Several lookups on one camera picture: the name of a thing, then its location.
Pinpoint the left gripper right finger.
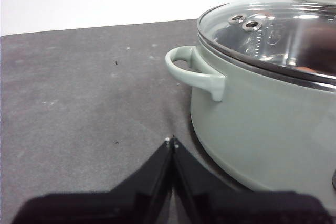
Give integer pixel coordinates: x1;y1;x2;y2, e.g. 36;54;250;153
172;136;334;224

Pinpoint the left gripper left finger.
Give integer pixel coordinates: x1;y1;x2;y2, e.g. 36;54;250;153
12;136;174;224

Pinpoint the brown egg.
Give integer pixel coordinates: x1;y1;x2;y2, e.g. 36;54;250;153
296;65;318;74

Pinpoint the glass lid with green knob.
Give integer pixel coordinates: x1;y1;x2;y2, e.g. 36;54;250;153
197;0;336;86

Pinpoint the pale green electric pot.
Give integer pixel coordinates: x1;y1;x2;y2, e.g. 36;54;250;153
165;11;336;194

